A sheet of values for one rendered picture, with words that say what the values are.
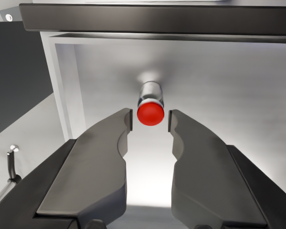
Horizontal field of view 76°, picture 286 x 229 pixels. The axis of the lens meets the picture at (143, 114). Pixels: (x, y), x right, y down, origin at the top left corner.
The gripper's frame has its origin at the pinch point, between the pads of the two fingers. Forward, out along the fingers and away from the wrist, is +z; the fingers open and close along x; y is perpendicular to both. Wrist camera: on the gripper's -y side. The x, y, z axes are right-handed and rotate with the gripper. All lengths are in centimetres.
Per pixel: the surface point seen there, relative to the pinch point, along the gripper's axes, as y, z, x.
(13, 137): 73, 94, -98
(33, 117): 56, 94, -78
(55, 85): 0.3, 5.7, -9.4
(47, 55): -2.6, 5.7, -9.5
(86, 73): -1.0, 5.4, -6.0
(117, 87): 0.3, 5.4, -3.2
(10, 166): 91, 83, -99
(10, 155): 83, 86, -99
